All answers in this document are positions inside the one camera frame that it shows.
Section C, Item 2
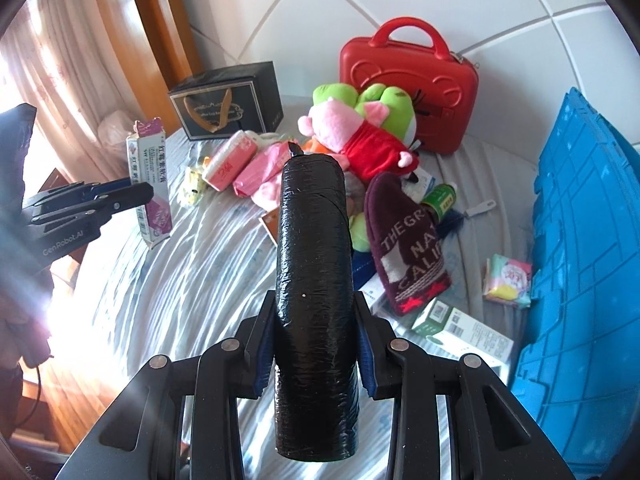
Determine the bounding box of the black gift bag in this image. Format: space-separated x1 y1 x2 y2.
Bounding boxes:
168 61 283 141

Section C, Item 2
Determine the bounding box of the pink white medicine box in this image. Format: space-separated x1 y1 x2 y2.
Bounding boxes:
126 117 172 248

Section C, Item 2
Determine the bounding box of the pink soft pouch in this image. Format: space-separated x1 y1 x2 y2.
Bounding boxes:
250 174 282 212

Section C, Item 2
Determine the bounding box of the blue plastic crate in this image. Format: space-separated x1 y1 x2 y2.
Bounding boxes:
510 89 639 479

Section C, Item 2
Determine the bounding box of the yellow candy wrapper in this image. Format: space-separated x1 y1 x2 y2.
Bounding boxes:
178 157 209 207

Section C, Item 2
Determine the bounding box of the orange green snack packet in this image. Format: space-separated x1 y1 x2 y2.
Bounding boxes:
259 208 280 246

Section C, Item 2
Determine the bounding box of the grey mouse plush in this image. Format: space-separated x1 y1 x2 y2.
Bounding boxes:
344 171 366 217

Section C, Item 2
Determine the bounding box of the black garbage bag roll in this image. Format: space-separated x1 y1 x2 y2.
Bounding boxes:
274 148 359 463

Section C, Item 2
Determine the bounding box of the white red medicine box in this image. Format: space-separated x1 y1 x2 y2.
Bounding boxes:
359 274 387 314

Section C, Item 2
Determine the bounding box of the red hard-shell case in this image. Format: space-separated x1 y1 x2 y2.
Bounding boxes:
340 16 480 155

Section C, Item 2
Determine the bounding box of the pastel tissue pack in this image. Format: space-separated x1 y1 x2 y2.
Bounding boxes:
483 254 532 310

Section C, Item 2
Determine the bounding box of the small green plush ball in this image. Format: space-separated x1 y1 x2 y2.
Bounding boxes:
349 212 371 252

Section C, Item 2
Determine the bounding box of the maroon knit beanie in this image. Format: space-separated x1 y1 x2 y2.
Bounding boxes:
364 172 451 315

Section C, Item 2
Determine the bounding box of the green spray bottle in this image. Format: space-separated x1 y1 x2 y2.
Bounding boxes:
421 183 457 224

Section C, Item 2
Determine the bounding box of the white plastic clip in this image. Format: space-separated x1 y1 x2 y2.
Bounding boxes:
464 200 497 219

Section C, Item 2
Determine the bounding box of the blue feather duster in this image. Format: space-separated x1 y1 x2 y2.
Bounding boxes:
435 209 465 240

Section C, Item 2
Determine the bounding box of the pink pig plush red shirt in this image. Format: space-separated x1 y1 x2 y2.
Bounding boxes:
297 98 419 185

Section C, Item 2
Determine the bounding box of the red white tissue pack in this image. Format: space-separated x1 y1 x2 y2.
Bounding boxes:
202 130 258 192

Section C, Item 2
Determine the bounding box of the green frog plush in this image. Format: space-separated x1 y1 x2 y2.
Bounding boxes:
312 82 416 148

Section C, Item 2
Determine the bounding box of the wooden door frame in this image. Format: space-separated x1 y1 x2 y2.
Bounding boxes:
96 0 204 134

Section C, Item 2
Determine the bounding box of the green white medicine box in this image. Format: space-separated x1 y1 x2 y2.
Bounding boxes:
411 298 513 367

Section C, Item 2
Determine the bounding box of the pink wipes pack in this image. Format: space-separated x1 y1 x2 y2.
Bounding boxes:
232 142 291 197

